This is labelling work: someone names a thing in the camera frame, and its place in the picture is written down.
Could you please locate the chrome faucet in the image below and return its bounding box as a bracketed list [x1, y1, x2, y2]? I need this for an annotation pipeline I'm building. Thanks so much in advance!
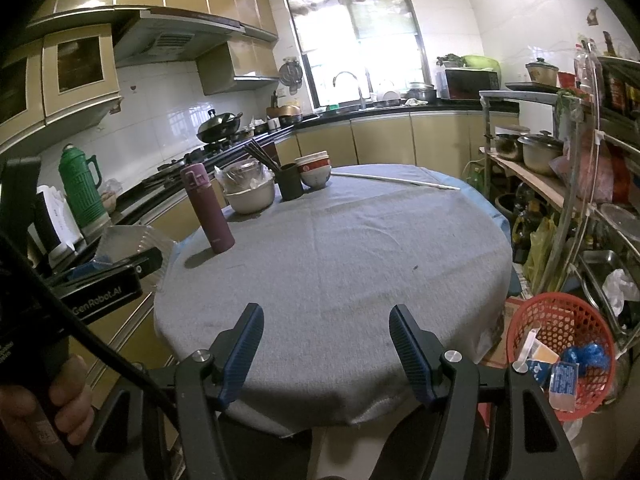
[332, 71, 366, 111]

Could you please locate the small steel pot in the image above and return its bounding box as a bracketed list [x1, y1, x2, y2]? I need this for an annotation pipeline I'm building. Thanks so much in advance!
[494, 125, 531, 161]

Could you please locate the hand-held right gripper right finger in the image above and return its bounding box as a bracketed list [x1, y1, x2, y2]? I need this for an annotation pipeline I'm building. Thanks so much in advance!
[389, 304, 586, 480]

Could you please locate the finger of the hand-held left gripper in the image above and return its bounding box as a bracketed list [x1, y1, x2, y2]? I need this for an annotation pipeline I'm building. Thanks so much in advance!
[50, 249, 164, 291]

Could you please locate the green plastic container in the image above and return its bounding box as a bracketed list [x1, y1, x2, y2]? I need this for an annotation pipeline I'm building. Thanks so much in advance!
[462, 160, 488, 193]

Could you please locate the yellow plastic bag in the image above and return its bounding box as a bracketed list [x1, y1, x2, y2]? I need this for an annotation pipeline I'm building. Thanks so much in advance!
[522, 215, 558, 293]

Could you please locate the purple thermos bottle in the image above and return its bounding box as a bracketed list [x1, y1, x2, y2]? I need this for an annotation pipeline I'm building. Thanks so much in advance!
[180, 163, 236, 254]

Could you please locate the clear plastic container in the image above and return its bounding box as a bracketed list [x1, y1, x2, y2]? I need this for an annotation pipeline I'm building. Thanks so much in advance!
[92, 225, 178, 266]

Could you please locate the blue plastic bag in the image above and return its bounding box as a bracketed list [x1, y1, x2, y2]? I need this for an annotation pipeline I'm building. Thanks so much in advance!
[562, 342, 612, 376]

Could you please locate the brown cardboard piece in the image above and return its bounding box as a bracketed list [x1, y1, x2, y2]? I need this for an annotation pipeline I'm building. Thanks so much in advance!
[487, 297, 523, 361]

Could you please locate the round grey covered table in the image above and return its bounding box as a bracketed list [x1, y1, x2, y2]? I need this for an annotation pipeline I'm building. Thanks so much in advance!
[152, 164, 513, 436]

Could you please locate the blue table cover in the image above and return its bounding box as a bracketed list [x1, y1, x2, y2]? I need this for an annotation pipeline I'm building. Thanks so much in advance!
[167, 166, 513, 261]

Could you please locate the large steel pot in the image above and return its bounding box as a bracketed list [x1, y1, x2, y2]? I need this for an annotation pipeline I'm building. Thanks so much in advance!
[517, 130, 566, 176]

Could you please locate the long white rod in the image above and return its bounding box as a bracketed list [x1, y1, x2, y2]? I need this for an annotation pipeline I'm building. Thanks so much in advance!
[331, 171, 461, 192]

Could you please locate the black microwave oven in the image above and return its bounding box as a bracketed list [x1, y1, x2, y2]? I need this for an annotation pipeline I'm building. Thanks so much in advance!
[444, 67, 502, 101]

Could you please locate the green plastic basin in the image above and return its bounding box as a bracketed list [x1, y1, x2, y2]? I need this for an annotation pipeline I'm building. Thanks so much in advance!
[461, 55, 501, 72]

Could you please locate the person's left hand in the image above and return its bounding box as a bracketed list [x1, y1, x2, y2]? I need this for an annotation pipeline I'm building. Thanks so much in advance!
[0, 354, 96, 466]

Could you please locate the gas stove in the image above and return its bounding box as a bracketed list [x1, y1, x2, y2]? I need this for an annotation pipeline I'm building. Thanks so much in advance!
[157, 142, 251, 173]

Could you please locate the glass door wall cabinet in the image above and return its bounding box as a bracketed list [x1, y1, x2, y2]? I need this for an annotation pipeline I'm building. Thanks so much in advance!
[0, 40, 46, 146]
[42, 22, 123, 121]

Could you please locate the black wok with lid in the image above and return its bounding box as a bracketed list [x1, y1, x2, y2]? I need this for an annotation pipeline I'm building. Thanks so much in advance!
[196, 109, 244, 143]

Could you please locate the steel range hood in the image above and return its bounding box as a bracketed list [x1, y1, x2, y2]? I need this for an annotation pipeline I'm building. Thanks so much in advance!
[112, 7, 246, 66]

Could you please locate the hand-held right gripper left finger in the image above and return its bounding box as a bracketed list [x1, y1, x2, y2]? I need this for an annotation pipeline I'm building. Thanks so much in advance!
[85, 303, 264, 480]

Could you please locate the pink plastic bag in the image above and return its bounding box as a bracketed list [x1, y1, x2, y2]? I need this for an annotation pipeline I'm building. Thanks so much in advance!
[550, 142, 631, 201]

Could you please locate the white electric kettle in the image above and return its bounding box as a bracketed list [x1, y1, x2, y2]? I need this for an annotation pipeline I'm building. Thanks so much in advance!
[32, 185, 86, 261]

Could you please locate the hanging round metal strainer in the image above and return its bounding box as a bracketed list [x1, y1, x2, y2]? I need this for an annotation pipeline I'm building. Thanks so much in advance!
[278, 57, 304, 88]

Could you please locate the metal shelving rack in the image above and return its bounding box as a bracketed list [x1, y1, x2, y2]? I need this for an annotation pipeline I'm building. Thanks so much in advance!
[479, 55, 640, 361]

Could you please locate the brown lidded pot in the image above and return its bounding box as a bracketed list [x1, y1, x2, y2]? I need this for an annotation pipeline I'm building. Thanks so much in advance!
[525, 57, 560, 87]

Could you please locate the red plastic basket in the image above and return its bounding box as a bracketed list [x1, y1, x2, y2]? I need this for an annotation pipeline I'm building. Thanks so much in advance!
[506, 292, 617, 423]

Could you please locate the green thermos flask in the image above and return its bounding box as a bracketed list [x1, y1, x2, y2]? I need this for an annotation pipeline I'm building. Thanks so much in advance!
[58, 144, 111, 231]

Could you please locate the blue white carton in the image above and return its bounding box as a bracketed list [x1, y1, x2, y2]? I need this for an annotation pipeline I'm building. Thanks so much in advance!
[547, 360, 581, 411]

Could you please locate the small beige wall cabinet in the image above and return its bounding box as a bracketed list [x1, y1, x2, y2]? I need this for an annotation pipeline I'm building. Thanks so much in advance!
[197, 37, 281, 96]

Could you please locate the white plastic bag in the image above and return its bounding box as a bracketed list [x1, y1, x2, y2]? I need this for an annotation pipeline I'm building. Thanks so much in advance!
[601, 268, 640, 318]

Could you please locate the clear plastic bottle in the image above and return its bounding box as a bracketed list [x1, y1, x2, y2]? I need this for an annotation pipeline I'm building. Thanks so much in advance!
[574, 42, 597, 91]

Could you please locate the grey cooking pot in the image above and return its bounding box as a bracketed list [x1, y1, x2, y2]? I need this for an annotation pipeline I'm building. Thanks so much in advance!
[405, 81, 438, 103]

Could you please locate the dark ceramic jar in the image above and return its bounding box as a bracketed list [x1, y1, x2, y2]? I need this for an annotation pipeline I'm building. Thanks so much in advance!
[496, 192, 521, 221]

